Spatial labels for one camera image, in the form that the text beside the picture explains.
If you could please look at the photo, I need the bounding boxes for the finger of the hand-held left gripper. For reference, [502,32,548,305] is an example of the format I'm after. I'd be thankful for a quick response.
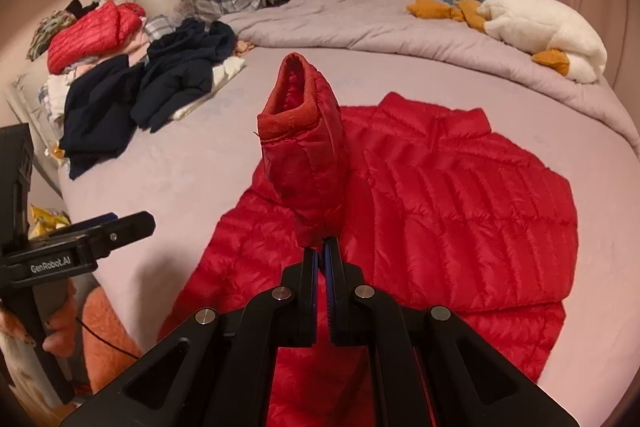
[70,211,157,260]

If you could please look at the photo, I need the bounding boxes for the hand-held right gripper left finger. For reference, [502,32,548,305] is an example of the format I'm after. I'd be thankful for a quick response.
[60,239,321,427]

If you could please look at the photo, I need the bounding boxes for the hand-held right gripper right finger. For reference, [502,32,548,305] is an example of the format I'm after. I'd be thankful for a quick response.
[322,237,581,427]

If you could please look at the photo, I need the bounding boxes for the red down jacket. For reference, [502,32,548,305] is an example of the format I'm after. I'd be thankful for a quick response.
[47,1,147,75]
[157,52,581,427]

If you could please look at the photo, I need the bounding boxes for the white clothes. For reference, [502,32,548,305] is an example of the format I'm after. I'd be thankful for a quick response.
[37,74,76,118]

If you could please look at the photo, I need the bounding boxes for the person's left hand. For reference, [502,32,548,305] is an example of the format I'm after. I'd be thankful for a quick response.
[42,279,92,354]

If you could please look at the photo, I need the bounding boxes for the yellow snack bag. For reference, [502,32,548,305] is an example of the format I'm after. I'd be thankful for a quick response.
[27,204,71,240]

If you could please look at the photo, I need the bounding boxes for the bed with pink-grey sheet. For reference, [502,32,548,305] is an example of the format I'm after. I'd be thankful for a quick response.
[10,32,640,427]

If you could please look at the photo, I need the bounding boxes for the flat navy garment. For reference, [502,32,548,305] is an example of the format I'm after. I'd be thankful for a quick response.
[59,54,146,180]

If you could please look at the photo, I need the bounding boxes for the crumpled navy jacket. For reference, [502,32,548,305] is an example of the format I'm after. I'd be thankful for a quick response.
[131,18,238,134]

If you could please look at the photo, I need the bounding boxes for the pink garment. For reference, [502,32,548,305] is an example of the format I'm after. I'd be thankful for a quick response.
[70,32,151,74]

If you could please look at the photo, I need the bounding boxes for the white cloth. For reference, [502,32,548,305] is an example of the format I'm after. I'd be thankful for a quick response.
[170,57,247,120]

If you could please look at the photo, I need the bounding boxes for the folded red down jacket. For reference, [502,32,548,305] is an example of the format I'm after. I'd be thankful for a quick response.
[47,1,147,75]

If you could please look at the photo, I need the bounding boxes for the small plaid cloth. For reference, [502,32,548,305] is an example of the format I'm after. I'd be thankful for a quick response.
[142,13,176,42]

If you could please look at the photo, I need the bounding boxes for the floral patterned cloth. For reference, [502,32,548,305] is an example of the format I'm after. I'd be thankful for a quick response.
[26,10,76,62]

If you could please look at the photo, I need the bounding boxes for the grey quilt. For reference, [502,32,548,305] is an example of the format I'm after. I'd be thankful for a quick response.
[225,0,640,158]

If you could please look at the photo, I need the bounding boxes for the white goose plush toy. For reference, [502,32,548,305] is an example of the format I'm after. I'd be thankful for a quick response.
[406,0,608,84]

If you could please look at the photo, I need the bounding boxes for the thin black cable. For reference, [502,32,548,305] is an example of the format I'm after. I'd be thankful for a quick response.
[75,316,146,360]

